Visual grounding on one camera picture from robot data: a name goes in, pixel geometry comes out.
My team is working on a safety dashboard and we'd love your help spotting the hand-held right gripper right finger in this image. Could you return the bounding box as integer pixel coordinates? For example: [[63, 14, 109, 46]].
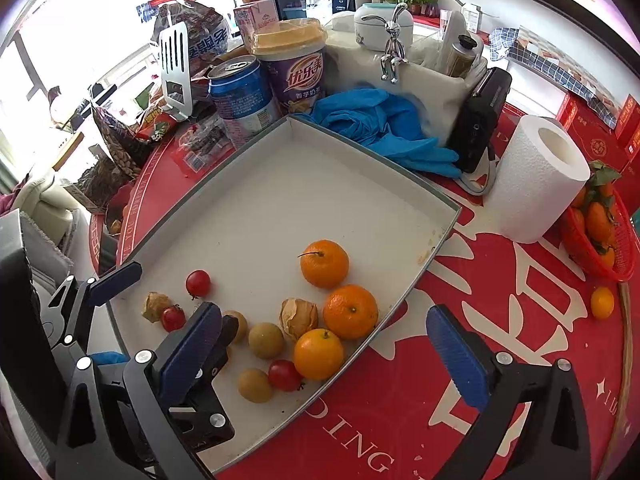
[[426, 304, 593, 480]]

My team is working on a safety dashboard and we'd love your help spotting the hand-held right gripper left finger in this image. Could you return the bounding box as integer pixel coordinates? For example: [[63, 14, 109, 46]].
[[54, 302, 223, 480]]

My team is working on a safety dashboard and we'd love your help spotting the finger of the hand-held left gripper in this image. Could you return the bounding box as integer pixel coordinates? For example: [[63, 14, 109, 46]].
[[37, 261, 143, 351], [167, 315, 240, 456]]

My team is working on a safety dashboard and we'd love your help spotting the longan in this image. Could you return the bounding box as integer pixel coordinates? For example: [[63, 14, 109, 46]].
[[248, 322, 286, 360], [222, 310, 249, 346], [237, 368, 274, 404]]

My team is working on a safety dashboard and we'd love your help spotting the cherry tomato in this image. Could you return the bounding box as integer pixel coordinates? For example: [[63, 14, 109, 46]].
[[268, 359, 304, 392], [185, 269, 212, 298], [160, 305, 187, 333]]

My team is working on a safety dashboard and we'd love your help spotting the physalis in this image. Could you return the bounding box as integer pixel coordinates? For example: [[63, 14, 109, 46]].
[[141, 292, 173, 323], [279, 297, 319, 342]]

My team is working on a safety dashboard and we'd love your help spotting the single mandarin orange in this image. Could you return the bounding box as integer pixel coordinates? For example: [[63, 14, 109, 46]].
[[590, 286, 616, 320], [322, 284, 379, 341], [293, 328, 346, 382]]

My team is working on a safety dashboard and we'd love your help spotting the small stemmed mandarin orange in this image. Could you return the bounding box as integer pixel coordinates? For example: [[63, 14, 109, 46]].
[[299, 239, 350, 289]]

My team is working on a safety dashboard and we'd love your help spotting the grey tray box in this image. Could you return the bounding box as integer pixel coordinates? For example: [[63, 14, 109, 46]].
[[107, 115, 461, 473]]

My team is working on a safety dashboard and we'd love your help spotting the round red table mat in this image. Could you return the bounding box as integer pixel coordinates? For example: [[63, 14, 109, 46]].
[[90, 102, 636, 480]]

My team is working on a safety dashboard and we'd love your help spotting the cream sofa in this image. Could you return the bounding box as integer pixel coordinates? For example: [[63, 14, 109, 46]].
[[22, 170, 81, 261]]

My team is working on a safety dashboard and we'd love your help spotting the bag of nuts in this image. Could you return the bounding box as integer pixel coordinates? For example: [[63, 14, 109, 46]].
[[92, 107, 153, 181]]

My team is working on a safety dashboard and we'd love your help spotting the red and green snack packet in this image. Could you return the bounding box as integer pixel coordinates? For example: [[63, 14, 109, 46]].
[[137, 107, 186, 141]]

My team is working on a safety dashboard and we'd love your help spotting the clear red plastic packet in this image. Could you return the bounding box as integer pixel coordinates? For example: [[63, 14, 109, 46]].
[[172, 120, 236, 173]]

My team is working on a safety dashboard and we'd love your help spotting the wooden back scratcher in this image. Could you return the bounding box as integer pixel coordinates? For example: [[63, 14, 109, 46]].
[[597, 280, 636, 480]]

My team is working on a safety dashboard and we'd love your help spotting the white paper towel roll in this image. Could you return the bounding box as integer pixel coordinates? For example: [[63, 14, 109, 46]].
[[482, 115, 591, 243]]

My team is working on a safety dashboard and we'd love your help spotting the red plastic basket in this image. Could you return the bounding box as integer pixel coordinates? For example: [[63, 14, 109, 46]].
[[560, 187, 636, 281]]

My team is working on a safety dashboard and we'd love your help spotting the pile of leafy oranges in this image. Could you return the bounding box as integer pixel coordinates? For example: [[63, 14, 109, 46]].
[[570, 160, 622, 268]]

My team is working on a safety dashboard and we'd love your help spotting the blue drink can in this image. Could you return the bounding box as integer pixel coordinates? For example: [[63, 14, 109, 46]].
[[207, 56, 281, 148]]

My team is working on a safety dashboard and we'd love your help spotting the black device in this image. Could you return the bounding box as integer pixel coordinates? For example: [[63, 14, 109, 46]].
[[447, 67, 513, 173]]

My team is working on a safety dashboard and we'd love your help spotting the stack of red gift boxes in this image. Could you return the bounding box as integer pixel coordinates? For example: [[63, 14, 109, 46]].
[[555, 92, 640, 171]]

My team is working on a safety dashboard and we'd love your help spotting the dark printed snack bag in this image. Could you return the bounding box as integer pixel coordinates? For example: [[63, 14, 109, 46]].
[[152, 0, 231, 81]]

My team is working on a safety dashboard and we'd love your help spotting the white storage box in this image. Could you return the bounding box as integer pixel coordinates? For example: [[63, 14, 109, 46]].
[[325, 30, 488, 133]]

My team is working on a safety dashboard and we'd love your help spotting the purple milk tea cup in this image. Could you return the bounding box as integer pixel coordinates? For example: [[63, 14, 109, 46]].
[[250, 19, 328, 113]]

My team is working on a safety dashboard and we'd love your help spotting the pink milk carton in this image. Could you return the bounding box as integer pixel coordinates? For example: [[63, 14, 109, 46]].
[[233, 0, 280, 43]]

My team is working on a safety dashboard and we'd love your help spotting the bottle with black cap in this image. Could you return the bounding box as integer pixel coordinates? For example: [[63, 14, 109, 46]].
[[445, 35, 478, 78]]

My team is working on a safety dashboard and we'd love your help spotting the checkered cloth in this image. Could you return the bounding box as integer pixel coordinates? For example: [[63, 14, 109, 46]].
[[487, 27, 621, 128]]

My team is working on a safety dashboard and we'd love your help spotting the silver rabbit figurine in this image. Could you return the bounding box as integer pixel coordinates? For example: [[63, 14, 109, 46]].
[[380, 2, 411, 83]]

